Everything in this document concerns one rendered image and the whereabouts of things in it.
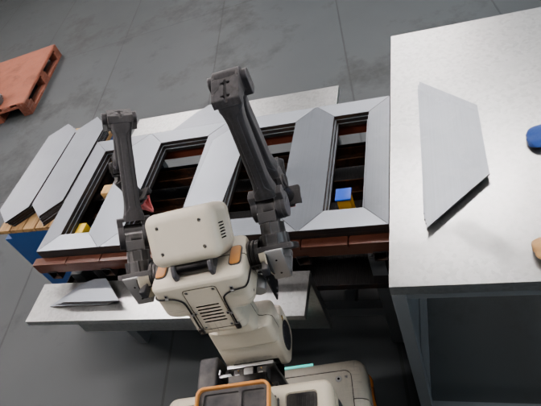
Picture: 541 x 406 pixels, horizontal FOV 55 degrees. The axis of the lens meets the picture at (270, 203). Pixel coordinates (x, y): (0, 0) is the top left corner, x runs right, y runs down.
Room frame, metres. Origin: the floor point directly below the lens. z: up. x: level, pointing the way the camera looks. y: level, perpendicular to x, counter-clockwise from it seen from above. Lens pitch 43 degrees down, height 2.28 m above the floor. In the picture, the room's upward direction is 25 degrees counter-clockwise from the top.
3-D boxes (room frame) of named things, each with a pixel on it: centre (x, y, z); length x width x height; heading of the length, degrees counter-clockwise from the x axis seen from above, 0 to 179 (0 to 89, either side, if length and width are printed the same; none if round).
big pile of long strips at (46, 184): (2.53, 0.98, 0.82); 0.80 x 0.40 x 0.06; 153
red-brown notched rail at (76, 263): (1.49, 0.36, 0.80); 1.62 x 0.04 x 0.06; 63
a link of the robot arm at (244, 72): (1.22, -0.04, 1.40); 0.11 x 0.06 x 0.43; 72
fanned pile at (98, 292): (1.66, 0.90, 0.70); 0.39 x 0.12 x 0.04; 63
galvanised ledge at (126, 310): (1.47, 0.59, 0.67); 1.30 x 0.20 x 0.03; 63
